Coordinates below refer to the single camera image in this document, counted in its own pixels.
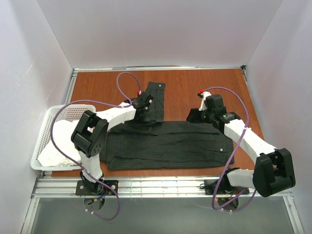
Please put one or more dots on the aluminium front frame rail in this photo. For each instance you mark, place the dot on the aluminium front frame rail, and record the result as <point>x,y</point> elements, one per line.
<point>155,205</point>

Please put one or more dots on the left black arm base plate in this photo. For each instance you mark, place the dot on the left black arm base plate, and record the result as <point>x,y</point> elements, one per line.
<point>95,189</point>

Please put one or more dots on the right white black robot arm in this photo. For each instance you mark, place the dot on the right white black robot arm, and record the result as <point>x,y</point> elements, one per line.
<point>273,168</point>

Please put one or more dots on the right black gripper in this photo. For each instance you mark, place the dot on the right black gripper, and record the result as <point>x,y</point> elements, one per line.
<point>197,115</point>

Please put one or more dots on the white shirt in basket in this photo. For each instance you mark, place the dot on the white shirt in basket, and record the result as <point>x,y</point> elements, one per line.
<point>62,132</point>

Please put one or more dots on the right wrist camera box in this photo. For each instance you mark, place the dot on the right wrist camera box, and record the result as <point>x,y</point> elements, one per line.
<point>211,103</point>

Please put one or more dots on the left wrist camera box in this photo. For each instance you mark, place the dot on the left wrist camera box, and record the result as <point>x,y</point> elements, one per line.
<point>143,98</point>

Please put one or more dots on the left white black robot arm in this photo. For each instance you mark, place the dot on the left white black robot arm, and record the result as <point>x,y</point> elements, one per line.
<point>89,135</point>

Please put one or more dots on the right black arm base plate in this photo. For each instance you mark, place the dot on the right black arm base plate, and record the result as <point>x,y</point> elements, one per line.
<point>214,187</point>

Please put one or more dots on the white plastic laundry basket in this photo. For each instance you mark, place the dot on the white plastic laundry basket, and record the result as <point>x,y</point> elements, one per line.
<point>73,112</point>

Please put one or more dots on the dark pinstriped long sleeve shirt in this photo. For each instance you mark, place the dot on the dark pinstriped long sleeve shirt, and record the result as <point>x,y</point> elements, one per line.
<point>152,143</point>

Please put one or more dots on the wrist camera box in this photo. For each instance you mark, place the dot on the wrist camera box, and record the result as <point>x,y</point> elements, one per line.
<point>143,98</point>
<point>211,103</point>

